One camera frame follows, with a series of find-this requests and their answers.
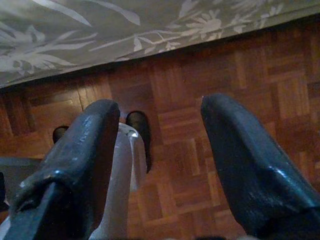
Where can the black robot foot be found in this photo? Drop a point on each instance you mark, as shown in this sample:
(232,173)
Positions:
(140,125)
(59,133)

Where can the black robot right foot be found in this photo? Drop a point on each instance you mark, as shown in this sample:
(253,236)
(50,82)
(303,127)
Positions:
(140,125)

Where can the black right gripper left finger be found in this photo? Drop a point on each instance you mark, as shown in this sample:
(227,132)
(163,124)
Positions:
(82,150)

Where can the grey floral bed sheet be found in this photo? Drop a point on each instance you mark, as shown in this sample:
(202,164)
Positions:
(100,30)

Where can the dark grey robot left leg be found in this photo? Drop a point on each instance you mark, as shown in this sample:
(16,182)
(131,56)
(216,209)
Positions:
(17,170)

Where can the black robot left foot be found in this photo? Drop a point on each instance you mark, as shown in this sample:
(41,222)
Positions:
(59,133)

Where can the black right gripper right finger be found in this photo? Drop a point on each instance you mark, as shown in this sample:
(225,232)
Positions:
(245,155)

